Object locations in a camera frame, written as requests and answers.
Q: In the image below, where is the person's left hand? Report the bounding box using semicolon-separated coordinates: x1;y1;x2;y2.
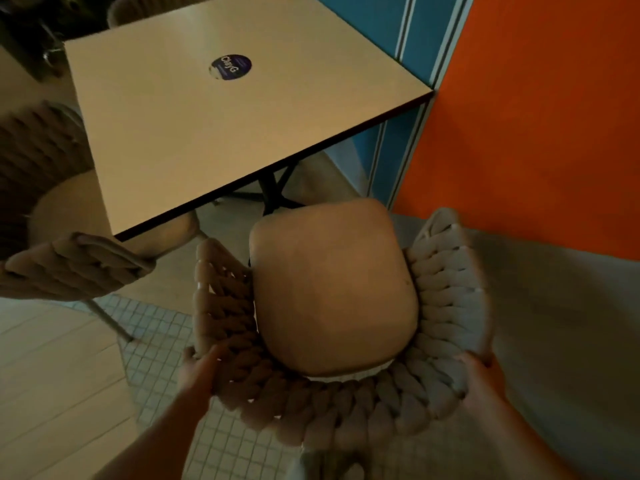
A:
177;343;232;411

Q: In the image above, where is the person's right hand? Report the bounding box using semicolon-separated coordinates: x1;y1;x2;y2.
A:
456;351;507;421

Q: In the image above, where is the beige woven rope chair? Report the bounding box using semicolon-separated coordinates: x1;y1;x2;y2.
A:
107;0;221;29
192;207;496;480
0;101;210;344

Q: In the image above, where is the person's right forearm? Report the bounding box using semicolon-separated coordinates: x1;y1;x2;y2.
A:
465;399;583;480

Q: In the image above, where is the person's left forearm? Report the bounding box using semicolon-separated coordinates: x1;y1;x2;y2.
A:
94;393;211;480

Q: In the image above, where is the beige seat cushion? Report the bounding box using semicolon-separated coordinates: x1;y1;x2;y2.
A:
248;197;420;378

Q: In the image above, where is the black metal table base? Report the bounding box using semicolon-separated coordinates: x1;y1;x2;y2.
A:
219;162;307;216

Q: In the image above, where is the round dark blue sticker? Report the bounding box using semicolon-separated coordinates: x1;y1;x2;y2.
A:
209;54;253;81

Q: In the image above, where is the dark furniture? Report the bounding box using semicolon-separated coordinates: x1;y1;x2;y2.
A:
0;0;110;83

